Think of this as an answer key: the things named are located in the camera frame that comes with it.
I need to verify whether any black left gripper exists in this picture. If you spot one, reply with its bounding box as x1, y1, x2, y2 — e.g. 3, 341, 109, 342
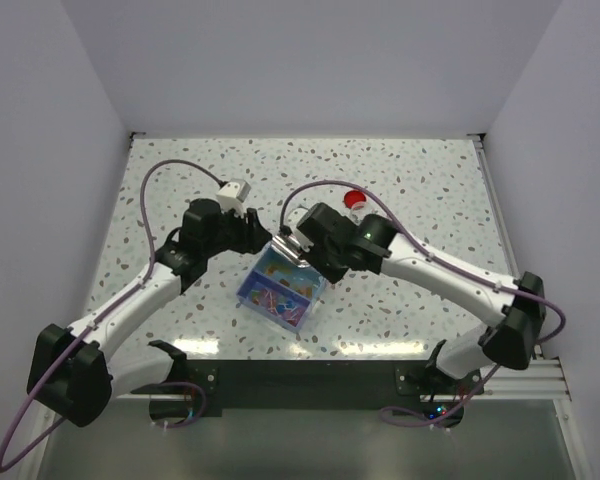
203, 202, 272, 258

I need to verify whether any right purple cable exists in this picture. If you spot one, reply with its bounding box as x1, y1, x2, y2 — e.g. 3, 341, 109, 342
279, 180, 566, 427

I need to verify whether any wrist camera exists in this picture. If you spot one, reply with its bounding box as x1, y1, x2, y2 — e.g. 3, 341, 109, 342
285, 207, 313, 251
216, 179, 251, 217

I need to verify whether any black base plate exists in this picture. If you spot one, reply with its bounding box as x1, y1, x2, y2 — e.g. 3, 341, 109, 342
132, 360, 484, 423

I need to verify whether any clear plastic jar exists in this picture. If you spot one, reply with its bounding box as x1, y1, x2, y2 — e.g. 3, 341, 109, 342
349, 202, 374, 225

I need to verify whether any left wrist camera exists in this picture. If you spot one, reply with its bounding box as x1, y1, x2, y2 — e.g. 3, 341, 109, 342
216, 179, 251, 217

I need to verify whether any red jar lid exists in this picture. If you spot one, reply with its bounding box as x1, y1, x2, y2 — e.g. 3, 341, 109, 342
343, 189, 367, 209

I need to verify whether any purple cable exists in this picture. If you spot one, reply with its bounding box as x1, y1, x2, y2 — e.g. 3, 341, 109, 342
0, 159, 229, 474
279, 180, 566, 427

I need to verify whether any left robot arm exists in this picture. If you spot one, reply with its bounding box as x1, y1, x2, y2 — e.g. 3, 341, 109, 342
27, 199, 272, 427

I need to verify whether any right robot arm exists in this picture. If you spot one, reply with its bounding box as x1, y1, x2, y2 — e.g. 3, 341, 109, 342
287, 203, 546, 393

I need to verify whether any purple candy bin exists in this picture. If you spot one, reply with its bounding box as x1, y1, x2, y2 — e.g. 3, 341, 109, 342
237, 271, 318, 333

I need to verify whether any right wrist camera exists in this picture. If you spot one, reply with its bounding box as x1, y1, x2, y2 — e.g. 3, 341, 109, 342
285, 207, 313, 251

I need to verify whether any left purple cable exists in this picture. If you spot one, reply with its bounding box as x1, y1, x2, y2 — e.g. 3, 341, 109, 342
0, 159, 229, 474

